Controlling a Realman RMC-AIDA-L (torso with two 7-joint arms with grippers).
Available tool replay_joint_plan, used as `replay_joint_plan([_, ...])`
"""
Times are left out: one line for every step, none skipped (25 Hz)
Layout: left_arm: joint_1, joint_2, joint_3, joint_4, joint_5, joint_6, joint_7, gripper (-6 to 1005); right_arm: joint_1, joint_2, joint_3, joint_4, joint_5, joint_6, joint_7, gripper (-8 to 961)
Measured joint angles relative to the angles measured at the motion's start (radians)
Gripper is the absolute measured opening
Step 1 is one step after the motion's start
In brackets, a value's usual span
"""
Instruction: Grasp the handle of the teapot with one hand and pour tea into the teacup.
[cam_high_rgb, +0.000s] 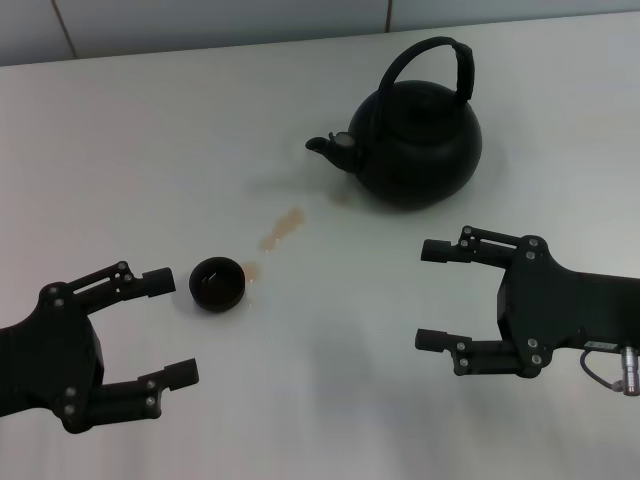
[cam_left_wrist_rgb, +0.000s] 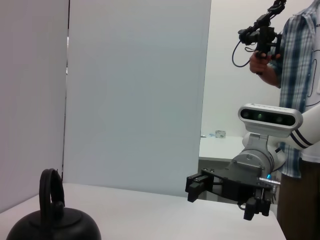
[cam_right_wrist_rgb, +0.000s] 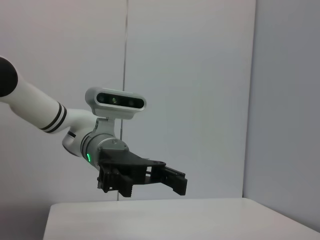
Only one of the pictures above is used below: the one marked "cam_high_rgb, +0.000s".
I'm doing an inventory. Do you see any grey cable with metal plug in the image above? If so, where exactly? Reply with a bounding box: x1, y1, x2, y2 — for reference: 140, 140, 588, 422
579, 342, 640, 397

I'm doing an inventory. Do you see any black cast iron teapot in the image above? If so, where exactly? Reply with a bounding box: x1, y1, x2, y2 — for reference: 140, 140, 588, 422
304, 37, 484, 211

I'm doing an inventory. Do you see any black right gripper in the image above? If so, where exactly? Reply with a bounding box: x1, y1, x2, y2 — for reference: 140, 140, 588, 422
414, 224, 640, 379

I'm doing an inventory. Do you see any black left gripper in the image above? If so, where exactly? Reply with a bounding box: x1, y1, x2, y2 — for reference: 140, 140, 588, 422
0, 260, 200, 434

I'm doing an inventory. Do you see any small black teacup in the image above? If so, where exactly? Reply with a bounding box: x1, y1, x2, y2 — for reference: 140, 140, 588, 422
188, 255, 247, 314

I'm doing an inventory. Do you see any large brown tea spill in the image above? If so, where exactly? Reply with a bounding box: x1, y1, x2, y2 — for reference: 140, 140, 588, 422
258, 207, 306, 252

